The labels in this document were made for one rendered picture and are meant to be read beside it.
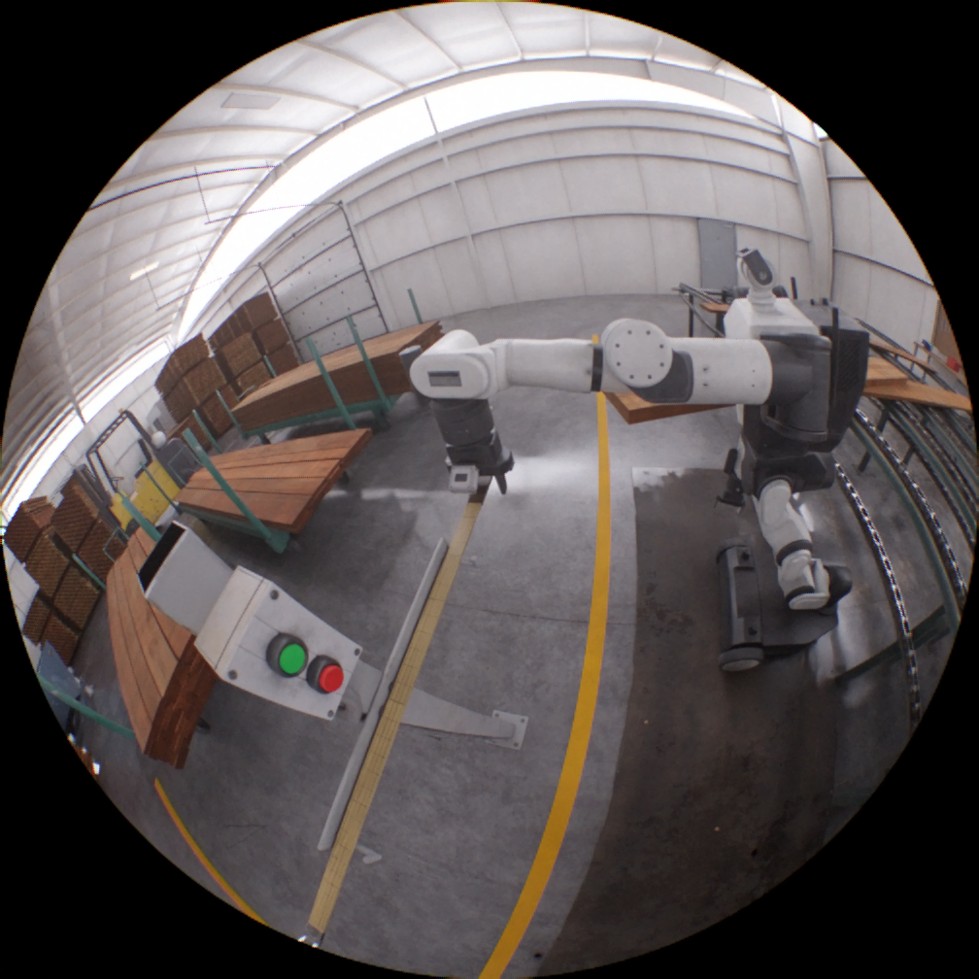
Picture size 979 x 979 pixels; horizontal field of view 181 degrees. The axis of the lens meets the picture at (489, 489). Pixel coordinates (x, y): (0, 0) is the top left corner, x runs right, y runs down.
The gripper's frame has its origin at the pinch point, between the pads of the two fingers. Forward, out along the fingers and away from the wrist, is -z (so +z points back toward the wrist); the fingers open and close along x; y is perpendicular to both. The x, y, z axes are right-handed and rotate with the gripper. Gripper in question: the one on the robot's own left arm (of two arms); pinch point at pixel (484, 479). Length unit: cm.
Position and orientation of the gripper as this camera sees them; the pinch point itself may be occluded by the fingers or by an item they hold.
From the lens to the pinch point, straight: 57.2
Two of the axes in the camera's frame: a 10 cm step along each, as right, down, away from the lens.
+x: -9.4, -0.2, 3.5
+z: -2.3, -7.2, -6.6
